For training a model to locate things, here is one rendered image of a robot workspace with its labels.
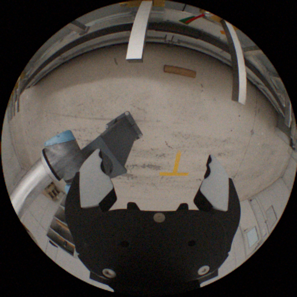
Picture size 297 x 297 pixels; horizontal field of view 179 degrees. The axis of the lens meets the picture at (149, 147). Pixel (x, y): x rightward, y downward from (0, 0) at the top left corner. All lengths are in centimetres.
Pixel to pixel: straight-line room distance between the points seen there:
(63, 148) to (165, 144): 101
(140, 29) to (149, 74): 85
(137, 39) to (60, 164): 42
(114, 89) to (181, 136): 85
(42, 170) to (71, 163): 14
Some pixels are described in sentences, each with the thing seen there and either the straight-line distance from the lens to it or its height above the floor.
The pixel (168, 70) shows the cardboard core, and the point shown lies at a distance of 102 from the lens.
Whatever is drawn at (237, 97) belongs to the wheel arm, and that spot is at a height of 86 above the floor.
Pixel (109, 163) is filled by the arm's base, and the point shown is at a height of 63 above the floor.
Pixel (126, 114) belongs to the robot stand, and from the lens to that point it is 108.
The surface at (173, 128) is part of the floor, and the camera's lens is 112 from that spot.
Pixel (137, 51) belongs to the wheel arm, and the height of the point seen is 85.
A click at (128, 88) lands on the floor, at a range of 109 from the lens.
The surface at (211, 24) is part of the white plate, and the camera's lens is 49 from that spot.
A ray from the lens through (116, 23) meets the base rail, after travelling 54.
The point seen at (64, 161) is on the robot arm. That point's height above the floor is 84.
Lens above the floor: 105
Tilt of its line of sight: 62 degrees down
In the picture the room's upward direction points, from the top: 175 degrees counter-clockwise
